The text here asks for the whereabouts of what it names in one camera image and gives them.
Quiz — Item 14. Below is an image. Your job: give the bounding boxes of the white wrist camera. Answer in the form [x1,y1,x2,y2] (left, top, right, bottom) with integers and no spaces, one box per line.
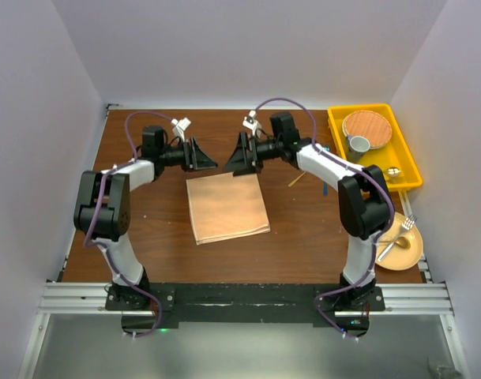
[242,110,262,137]
[171,118,191,142]

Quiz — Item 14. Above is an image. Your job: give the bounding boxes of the purple cable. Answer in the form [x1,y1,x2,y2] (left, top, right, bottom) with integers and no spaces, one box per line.
[83,111,178,339]
[254,97,396,343]

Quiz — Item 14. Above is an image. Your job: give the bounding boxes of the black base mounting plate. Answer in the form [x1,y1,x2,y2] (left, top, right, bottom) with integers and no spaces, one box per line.
[104,283,385,336]

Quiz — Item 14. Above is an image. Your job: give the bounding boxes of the gold spoon on table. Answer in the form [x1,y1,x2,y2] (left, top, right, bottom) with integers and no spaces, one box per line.
[287,171,306,188]

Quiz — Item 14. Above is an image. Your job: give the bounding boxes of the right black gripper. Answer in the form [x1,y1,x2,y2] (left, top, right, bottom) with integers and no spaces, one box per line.
[223,131,283,178]

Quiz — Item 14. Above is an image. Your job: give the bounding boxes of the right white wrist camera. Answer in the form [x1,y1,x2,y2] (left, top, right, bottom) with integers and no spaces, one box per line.
[242,110,262,137]

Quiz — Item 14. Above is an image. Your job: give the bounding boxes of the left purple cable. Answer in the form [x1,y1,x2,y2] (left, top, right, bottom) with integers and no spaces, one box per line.
[83,111,178,339]

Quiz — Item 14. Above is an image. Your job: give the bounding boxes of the silver fork on plate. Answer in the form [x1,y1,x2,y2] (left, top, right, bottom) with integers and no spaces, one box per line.
[377,214,417,262]

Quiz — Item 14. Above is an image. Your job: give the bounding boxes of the gold black spoon in tray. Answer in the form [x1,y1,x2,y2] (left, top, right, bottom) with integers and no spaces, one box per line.
[383,167,401,181]

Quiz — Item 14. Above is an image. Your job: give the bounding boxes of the beige round plate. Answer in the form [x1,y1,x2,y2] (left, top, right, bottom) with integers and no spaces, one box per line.
[376,212,423,271]

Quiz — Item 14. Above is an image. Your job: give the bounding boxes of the grey white cup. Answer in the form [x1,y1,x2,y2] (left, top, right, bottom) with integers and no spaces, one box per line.
[346,136,370,163]

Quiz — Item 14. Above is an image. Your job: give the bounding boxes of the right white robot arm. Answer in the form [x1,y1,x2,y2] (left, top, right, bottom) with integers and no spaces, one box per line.
[224,111,394,310]

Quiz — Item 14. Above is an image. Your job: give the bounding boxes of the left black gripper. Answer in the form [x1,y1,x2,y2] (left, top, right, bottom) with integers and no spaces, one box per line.
[159,137,217,173]

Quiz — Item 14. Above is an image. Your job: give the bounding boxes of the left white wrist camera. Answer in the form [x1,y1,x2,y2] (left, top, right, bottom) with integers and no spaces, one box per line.
[171,118,191,142]

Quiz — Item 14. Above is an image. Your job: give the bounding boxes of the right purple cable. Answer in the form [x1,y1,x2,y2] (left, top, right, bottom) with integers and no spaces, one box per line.
[254,97,396,343]

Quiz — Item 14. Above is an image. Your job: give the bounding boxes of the yellow plastic tray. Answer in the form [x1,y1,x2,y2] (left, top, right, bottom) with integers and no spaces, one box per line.
[328,103,423,192]

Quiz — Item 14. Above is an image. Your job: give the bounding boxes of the aluminium rail frame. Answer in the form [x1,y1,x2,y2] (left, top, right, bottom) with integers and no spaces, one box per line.
[17,189,471,379]

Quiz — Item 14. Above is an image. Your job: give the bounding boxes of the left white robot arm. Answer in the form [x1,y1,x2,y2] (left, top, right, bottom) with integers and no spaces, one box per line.
[73,126,218,310]

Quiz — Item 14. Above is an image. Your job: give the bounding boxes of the gold spoon on plate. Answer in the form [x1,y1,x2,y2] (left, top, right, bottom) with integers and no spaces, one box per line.
[378,237,411,251]

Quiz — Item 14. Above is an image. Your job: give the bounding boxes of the woven orange round plate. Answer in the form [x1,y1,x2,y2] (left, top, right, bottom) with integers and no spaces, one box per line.
[342,110,393,149]

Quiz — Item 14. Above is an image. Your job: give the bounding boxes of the peach satin napkin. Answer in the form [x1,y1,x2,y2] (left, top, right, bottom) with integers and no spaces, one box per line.
[186,173,271,245]

